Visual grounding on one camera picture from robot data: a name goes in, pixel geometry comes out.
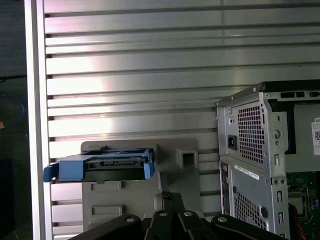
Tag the black PC case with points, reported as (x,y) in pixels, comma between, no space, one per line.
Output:
(250,180)

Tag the metal socket cover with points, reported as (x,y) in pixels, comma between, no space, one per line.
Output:
(297,193)

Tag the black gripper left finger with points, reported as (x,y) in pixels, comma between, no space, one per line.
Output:
(160,225)

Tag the grey power supply unit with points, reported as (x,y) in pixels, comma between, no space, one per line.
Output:
(305,112)

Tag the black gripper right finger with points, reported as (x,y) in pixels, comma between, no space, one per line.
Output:
(195,225)

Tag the silver CPU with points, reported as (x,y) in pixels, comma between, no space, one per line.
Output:
(296,207)

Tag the hard disk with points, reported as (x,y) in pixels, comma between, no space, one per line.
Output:
(72,167)

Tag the grey parts rack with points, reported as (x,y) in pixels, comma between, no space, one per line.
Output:
(175,180)

